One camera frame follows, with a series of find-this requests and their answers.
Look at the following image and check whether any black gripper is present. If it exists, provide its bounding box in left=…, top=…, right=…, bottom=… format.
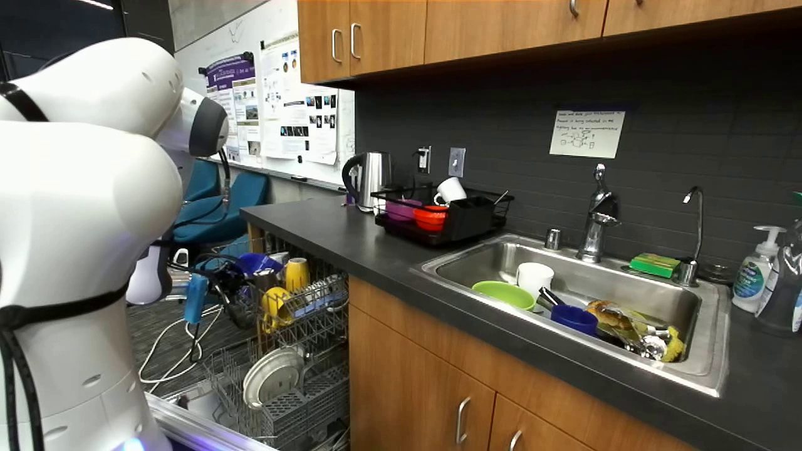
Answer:
left=204, top=261, right=263, bottom=332

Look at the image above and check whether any wire dishwasher rack with cups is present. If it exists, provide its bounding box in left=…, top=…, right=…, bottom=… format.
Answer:
left=202, top=251, right=350, bottom=357

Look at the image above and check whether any blue bowl in dishwasher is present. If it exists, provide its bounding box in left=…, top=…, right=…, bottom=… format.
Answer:
left=233, top=251, right=286, bottom=280

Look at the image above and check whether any stainless dishwasher door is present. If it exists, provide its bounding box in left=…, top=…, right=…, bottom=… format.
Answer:
left=144, top=387, right=277, bottom=451

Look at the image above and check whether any black dish drying rack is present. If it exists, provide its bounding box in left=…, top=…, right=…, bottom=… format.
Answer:
left=371, top=189, right=516, bottom=251

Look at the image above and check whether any yellow plastic cup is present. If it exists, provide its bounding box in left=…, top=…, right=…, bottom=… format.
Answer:
left=282, top=256, right=313, bottom=295

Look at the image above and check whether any white plate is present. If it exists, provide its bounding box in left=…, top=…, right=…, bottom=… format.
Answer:
left=241, top=347, right=308, bottom=411

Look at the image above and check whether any wooden base cabinet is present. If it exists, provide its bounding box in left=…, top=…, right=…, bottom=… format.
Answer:
left=347, top=273, right=712, bottom=451

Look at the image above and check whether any purple container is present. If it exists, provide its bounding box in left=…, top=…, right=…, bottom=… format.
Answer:
left=382, top=198, right=417, bottom=225

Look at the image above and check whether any purple header poster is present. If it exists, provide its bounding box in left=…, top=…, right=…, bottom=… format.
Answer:
left=197, top=50, right=263, bottom=165

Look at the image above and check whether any red bowl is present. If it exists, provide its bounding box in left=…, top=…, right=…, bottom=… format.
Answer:
left=411, top=203, right=451, bottom=236

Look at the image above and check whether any white printed poster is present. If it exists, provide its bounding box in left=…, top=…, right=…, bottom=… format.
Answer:
left=256, top=36, right=340, bottom=171

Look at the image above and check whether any white mug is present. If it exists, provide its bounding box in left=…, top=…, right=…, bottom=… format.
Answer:
left=430, top=175, right=467, bottom=208

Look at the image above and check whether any green plastic bowl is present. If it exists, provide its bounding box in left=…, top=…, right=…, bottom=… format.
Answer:
left=467, top=278, right=536, bottom=313

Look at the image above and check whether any white cup in sink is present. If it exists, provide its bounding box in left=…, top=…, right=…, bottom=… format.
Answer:
left=513, top=261, right=555, bottom=302

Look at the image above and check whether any blue bowl in sink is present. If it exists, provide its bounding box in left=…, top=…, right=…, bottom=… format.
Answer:
left=549, top=303, right=602, bottom=338

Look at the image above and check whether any chrome kitchen faucet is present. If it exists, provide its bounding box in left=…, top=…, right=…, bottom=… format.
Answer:
left=575, top=160, right=620, bottom=265

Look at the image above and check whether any dirty brown pan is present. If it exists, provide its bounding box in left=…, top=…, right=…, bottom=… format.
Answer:
left=583, top=299, right=668, bottom=357

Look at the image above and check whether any white paper notice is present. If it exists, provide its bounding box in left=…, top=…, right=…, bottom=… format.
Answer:
left=545, top=109, right=629, bottom=164

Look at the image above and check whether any green sponge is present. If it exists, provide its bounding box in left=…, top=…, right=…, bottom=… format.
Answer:
left=629, top=251, right=683, bottom=284

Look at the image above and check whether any stainless steel sink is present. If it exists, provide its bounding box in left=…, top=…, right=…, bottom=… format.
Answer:
left=409, top=233, right=732, bottom=398

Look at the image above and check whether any yellow item in sink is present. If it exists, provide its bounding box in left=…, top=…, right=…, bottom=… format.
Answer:
left=658, top=323, right=689, bottom=363

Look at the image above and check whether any thin chrome water tap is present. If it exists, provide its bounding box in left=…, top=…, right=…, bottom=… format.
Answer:
left=677, top=183, right=706, bottom=289

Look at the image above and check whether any white pump soap bottle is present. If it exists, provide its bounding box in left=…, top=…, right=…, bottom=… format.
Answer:
left=729, top=224, right=787, bottom=318

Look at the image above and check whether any dark dish soap bottle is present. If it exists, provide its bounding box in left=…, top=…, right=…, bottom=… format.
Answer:
left=757, top=190, right=802, bottom=334

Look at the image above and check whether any yellow mug with handle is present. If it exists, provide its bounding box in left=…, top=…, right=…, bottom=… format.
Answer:
left=258, top=284, right=295, bottom=338

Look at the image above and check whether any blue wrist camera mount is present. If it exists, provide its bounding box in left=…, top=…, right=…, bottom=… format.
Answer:
left=181, top=270, right=213, bottom=332

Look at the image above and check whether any white floor cable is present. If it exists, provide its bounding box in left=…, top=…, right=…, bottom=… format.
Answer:
left=135, top=303, right=227, bottom=397

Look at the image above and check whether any wire dishwasher rack with plates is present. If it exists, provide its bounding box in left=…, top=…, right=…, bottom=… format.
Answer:
left=197, top=337, right=350, bottom=451

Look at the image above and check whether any wall power outlet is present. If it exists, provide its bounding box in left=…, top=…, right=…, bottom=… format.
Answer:
left=414, top=142, right=436, bottom=175

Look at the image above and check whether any white wall board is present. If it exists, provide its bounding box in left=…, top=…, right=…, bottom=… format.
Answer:
left=171, top=0, right=358, bottom=194

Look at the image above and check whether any wall light switch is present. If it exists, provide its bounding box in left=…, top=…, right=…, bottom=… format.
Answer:
left=445, top=146, right=467, bottom=181

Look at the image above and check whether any wooden wall cabinet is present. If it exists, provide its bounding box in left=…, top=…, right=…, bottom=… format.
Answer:
left=295, top=0, right=802, bottom=89

